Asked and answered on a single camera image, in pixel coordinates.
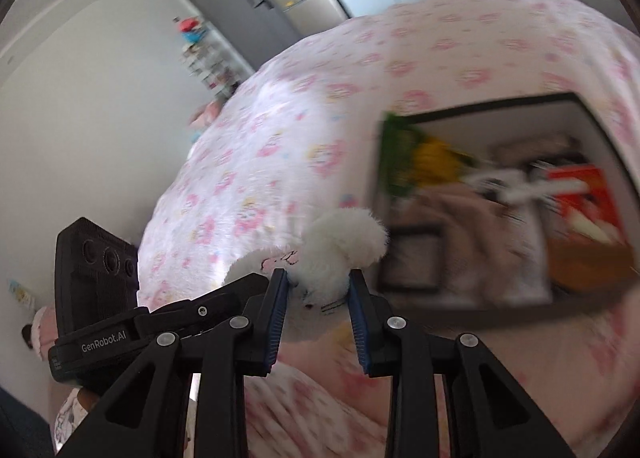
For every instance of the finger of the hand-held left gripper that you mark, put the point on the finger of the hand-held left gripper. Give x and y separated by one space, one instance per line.
235 290

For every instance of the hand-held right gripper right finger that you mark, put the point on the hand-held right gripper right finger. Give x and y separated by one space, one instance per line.
356 323

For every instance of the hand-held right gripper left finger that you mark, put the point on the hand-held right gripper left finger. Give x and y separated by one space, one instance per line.
280 318

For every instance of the white plush toy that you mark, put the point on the white plush toy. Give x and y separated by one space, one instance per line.
340 248

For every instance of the black storage box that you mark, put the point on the black storage box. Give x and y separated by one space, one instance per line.
605 138

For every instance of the pink doll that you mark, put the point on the pink doll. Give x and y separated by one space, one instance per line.
42 333

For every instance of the beige cloth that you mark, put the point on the beige cloth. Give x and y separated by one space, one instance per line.
460 233

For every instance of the white printed cloth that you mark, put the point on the white printed cloth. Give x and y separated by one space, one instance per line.
70 425

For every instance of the dark cloth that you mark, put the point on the dark cloth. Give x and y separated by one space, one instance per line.
22 428

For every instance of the green packet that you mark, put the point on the green packet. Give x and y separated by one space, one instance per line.
395 153

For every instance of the pink plush toy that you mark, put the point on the pink plush toy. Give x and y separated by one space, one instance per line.
206 114

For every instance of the yellow soft item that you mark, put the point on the yellow soft item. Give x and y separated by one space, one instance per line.
440 163

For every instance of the shelf with small figures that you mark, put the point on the shelf with small figures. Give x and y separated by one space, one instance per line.
215 58

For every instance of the pink printed blanket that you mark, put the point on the pink printed blanket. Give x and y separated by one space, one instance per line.
350 63

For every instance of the red printed carton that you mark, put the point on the red printed carton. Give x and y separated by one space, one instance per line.
585 208

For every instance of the black rectangular frame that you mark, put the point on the black rectangular frame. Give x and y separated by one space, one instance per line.
386 258

